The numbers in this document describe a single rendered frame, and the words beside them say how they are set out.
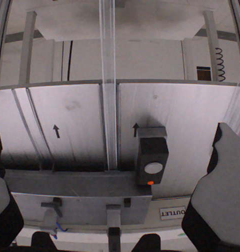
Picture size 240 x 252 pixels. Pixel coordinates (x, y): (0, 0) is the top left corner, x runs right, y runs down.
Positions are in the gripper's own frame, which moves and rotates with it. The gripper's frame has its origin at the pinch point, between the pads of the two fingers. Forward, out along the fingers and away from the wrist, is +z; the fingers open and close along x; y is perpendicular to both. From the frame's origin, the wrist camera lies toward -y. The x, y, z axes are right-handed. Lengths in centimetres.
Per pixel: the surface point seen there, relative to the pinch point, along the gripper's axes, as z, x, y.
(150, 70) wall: 182, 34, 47
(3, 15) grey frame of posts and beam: 47, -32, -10
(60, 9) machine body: 65, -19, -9
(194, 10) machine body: 64, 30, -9
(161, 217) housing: 13.6, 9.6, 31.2
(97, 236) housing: 10.7, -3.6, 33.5
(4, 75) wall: 183, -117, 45
